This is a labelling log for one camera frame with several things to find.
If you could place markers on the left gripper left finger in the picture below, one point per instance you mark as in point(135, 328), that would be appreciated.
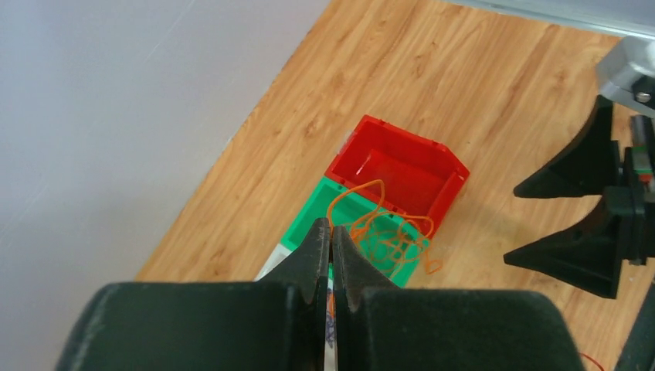
point(275, 323)

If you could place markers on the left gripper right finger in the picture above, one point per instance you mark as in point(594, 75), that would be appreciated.
point(380, 326)

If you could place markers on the white plastic bin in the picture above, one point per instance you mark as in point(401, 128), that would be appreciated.
point(279, 254)

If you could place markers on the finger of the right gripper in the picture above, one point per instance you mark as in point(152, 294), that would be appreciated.
point(588, 255)
point(584, 167)

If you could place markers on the red plastic bin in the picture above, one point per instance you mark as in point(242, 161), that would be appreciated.
point(422, 177)

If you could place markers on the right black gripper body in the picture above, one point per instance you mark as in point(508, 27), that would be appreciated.
point(639, 205)

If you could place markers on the green plastic bin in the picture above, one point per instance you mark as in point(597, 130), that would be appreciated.
point(387, 240)

